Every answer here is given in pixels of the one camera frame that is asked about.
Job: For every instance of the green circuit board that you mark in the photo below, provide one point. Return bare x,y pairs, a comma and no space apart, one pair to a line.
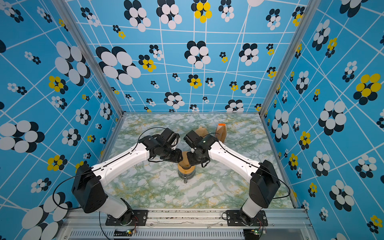
124,233
252,234

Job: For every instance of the orange coffee filter box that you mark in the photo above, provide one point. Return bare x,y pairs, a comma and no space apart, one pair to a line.
221,132

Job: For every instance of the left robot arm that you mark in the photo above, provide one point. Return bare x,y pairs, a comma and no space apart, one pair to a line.
90,182

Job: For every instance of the wooden ring holder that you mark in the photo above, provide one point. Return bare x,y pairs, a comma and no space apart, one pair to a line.
187,172

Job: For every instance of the grey glass pitcher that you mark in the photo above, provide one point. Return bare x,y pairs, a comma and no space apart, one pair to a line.
186,177

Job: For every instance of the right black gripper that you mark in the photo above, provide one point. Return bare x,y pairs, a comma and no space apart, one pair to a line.
191,161

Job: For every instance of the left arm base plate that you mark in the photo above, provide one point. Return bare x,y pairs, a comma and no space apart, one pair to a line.
131,218

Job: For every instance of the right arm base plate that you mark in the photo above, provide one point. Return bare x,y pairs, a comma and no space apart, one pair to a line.
237,218

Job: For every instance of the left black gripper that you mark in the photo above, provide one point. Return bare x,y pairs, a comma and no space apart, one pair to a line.
178,157

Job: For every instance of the aluminium front rail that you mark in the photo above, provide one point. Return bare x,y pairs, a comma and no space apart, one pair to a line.
189,224

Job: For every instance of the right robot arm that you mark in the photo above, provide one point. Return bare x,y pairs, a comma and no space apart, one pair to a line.
262,177

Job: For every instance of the left green circuit board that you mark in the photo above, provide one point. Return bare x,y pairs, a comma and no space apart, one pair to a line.
124,233

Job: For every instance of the right green circuit board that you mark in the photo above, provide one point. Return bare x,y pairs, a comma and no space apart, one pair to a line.
252,234

